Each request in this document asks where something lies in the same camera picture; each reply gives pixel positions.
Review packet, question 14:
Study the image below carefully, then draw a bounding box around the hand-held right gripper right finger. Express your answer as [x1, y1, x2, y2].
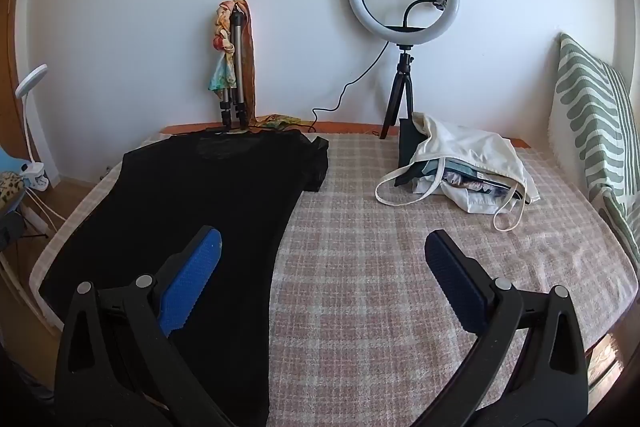
[400, 229, 590, 427]

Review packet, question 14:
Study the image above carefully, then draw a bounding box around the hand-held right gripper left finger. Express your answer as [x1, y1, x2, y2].
[55, 225, 236, 427]

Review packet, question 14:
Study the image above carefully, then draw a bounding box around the black shirt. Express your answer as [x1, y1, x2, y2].
[39, 128, 331, 427]

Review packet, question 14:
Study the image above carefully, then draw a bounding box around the folded clothes stack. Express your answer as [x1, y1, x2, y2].
[412, 157, 526, 214]

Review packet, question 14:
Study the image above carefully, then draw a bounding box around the pink checkered blanket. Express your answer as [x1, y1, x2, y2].
[30, 132, 626, 427]

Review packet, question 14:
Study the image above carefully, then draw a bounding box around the white tote bag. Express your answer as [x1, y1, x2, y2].
[375, 112, 543, 233]

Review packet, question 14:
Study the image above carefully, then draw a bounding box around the orange green patterned cloth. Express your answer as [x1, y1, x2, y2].
[257, 114, 302, 128]

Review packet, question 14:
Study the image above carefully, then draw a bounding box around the black mini tripod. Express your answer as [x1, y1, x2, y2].
[379, 43, 417, 140]

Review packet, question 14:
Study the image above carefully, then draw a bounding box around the colourful knotted scarf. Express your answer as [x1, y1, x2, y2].
[207, 0, 248, 100]

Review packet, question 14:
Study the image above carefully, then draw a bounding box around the leopard print cloth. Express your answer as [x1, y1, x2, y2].
[0, 172, 23, 210]

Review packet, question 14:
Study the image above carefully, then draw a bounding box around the light blue object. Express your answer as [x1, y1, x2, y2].
[0, 147, 31, 178]

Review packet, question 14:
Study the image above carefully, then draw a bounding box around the green white patterned pillow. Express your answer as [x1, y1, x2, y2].
[547, 32, 640, 268]

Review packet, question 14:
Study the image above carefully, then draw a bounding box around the folded silver tripod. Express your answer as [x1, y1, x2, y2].
[218, 4, 251, 131]

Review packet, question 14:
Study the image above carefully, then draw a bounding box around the white clip lamp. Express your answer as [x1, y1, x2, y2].
[14, 64, 51, 192]

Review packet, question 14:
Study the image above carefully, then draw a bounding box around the black gooseneck phone holder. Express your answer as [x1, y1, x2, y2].
[400, 0, 447, 30]

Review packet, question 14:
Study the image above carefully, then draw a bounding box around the black power cable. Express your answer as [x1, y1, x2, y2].
[300, 41, 390, 135]

